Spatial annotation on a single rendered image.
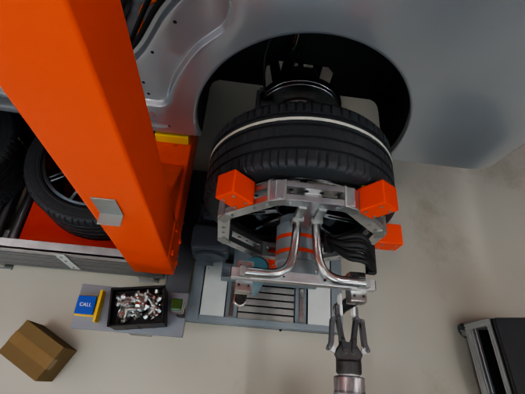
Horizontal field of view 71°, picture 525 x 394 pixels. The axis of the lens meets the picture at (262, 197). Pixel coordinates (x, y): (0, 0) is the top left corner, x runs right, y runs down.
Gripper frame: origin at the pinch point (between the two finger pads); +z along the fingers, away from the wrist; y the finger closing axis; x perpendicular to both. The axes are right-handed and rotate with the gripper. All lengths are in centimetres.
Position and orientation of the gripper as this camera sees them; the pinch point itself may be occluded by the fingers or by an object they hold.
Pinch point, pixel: (346, 305)
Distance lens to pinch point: 126.7
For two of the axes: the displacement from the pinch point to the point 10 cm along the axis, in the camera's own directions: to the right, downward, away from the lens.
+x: 1.1, -4.5, -8.8
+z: 0.7, -8.8, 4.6
